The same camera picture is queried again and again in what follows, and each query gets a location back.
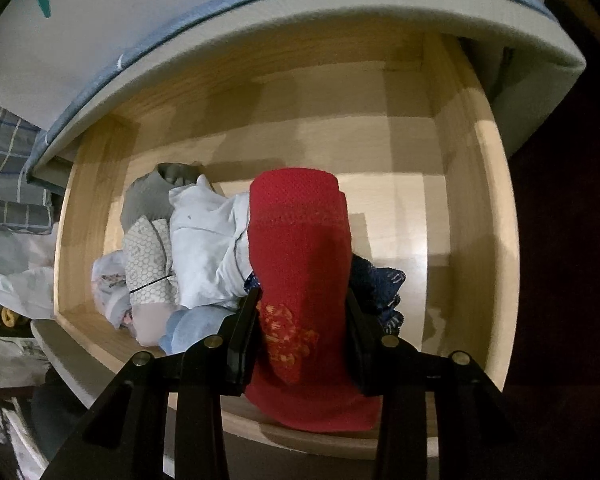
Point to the pale floral underwear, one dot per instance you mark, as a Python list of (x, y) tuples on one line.
[(107, 285)]

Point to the grey-fronted wooden drawer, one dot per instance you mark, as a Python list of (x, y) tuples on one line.
[(380, 135)]

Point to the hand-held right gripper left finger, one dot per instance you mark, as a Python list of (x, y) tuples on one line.
[(245, 320)]

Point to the light blue underwear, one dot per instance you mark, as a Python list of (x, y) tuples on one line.
[(195, 325)]

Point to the navy patterned sock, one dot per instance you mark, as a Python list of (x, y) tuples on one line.
[(380, 290)]

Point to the honeycomb patterned sock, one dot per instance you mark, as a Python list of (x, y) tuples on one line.
[(147, 260)]

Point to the pink underwear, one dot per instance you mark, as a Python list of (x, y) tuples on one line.
[(150, 325)]

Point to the grey rolled socks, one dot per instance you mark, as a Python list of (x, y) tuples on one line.
[(145, 195)]

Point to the red sock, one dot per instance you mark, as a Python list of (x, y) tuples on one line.
[(300, 260)]

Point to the grey plaid bedding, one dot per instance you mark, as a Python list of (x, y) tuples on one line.
[(10, 150)]

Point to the white rolled socks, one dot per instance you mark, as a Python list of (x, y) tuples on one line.
[(205, 250)]

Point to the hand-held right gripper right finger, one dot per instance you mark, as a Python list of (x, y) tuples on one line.
[(355, 340)]

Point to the grey nightstand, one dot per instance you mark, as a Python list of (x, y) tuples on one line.
[(530, 85)]

